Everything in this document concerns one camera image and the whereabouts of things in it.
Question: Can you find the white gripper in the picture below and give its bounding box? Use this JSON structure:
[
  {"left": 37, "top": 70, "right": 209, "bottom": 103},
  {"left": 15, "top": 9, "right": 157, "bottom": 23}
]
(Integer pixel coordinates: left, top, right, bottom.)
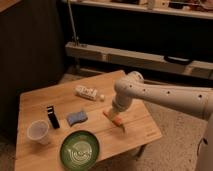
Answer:
[{"left": 105, "top": 96, "right": 131, "bottom": 122}]

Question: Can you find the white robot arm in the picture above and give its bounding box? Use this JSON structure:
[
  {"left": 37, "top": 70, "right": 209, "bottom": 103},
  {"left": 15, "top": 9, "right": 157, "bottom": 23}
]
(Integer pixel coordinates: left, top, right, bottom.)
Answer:
[{"left": 105, "top": 71, "right": 213, "bottom": 171}]

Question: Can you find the blue sponge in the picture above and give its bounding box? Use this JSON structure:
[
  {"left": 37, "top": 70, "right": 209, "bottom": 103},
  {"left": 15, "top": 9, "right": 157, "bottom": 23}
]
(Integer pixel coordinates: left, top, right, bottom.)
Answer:
[{"left": 67, "top": 111, "right": 88, "bottom": 126}]

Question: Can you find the white plastic bottle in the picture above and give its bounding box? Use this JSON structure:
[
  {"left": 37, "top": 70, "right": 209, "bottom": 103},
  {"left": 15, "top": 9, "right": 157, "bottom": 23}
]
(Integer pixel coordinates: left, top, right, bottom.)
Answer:
[{"left": 75, "top": 85, "right": 105, "bottom": 101}]

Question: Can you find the green patterned bowl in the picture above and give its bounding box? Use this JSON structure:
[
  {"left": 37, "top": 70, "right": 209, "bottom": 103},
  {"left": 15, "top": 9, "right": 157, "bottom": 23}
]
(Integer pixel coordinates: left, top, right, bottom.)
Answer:
[{"left": 59, "top": 130, "right": 100, "bottom": 171}]

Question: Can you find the black rectangular block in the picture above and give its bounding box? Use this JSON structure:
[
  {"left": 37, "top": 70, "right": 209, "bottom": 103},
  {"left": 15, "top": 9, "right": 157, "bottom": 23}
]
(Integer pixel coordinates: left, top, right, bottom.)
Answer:
[{"left": 47, "top": 106, "right": 60, "bottom": 129}]

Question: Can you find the clear plastic cup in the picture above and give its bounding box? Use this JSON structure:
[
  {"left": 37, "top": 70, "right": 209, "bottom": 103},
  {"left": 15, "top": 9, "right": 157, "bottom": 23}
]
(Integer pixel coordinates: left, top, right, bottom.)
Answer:
[{"left": 27, "top": 120, "right": 50, "bottom": 145}]

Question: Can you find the metal pole stand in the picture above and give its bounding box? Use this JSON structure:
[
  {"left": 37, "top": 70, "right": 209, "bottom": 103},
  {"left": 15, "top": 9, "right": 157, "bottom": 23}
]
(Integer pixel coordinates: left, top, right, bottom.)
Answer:
[{"left": 67, "top": 0, "right": 80, "bottom": 46}]

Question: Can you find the upper wooden shelf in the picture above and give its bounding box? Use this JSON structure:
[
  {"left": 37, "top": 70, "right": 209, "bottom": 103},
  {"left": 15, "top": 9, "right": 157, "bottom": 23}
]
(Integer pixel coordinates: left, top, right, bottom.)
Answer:
[{"left": 61, "top": 0, "right": 213, "bottom": 20}]

